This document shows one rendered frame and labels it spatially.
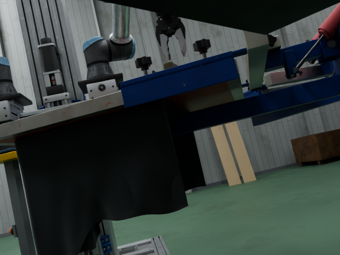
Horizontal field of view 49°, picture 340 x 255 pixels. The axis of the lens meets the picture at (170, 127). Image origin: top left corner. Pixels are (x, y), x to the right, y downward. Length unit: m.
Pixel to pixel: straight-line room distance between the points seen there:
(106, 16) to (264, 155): 4.88
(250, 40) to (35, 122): 0.62
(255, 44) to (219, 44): 8.27
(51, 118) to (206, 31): 8.26
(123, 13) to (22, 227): 1.07
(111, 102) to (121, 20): 0.96
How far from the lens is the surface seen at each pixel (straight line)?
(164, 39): 1.29
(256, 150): 8.92
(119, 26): 1.94
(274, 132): 9.11
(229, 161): 7.96
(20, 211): 1.62
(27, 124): 1.11
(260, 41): 0.91
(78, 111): 1.04
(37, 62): 2.20
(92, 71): 1.95
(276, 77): 1.62
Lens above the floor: 0.78
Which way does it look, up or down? 5 degrees up
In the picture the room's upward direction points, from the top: 13 degrees counter-clockwise
